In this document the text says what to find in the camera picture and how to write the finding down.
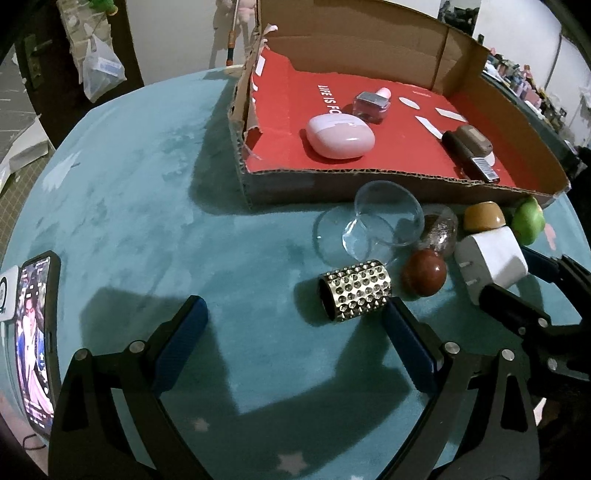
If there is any tan rubber cup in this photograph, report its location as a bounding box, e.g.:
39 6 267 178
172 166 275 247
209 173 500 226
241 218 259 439
463 202 507 234

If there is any glitter jar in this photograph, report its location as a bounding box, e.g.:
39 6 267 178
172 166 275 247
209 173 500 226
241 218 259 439
418 205 459 257

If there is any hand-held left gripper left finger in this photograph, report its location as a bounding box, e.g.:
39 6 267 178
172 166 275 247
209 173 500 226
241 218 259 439
48 295 211 480

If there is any dark cloth table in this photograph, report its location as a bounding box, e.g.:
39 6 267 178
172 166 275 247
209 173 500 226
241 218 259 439
480 65 591 185

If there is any white card with ring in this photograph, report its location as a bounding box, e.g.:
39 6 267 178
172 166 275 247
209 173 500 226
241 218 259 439
0 270 20 324

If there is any green toy fruit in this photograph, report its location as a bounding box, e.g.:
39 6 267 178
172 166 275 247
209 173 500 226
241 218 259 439
512 196 546 246

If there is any smartphone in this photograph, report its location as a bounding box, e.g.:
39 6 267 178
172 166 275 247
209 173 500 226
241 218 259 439
13 250 63 439

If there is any pale pink earbud case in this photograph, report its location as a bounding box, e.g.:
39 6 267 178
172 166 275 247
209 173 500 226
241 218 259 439
302 113 376 160

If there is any white charger plug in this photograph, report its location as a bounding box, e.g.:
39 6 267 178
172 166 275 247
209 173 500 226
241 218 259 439
455 226 528 305

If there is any red printed paper liner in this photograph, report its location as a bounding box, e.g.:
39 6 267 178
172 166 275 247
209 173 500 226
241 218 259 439
245 50 518 189

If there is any white plastic bag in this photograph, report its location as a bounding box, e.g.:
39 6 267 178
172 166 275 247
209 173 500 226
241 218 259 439
82 34 126 103

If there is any white foam sheet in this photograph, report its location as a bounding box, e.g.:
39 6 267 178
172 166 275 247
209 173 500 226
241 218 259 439
0 115 51 185

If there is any dark brown door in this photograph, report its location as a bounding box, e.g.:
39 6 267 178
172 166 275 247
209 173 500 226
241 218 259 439
14 0 145 153

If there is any brown square case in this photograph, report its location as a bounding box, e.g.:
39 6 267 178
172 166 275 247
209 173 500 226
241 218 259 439
455 124 494 160

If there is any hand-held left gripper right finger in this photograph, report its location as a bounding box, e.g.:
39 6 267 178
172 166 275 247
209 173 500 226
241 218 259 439
381 298 541 480

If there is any red-brown ball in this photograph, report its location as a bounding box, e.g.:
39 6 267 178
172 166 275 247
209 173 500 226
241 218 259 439
401 249 448 297

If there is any wall mirror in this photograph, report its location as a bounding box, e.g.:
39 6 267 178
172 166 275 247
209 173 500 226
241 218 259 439
438 0 481 35

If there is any pink plush toy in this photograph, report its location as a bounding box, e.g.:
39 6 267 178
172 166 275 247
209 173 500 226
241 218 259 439
215 0 257 24

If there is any white stick with orange tip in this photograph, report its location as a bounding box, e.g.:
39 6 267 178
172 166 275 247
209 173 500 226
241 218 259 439
226 0 241 68

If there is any cardboard box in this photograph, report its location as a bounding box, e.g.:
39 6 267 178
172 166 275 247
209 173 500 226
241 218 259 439
227 0 572 213

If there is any white metal rack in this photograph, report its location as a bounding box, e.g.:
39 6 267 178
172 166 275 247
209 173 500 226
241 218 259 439
547 34 563 95

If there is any gold studded cuff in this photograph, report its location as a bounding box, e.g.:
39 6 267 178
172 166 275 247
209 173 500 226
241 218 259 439
318 260 393 324

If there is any row of small trinkets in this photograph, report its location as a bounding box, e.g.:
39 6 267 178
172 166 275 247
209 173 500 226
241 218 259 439
485 44 591 139

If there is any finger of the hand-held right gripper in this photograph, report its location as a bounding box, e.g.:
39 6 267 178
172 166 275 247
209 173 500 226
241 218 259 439
521 247 591 297
478 282 591 383

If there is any black cable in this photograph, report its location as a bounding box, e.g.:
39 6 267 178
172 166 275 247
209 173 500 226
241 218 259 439
21 431 49 452

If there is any pink nail polish bottle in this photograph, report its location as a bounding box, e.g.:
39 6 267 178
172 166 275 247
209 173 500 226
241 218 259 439
353 87 392 124

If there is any door handle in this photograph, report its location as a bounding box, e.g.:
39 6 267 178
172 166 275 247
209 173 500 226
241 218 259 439
23 34 51 88

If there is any clear glass cup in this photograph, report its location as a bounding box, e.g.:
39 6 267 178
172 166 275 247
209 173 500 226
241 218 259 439
314 181 426 264

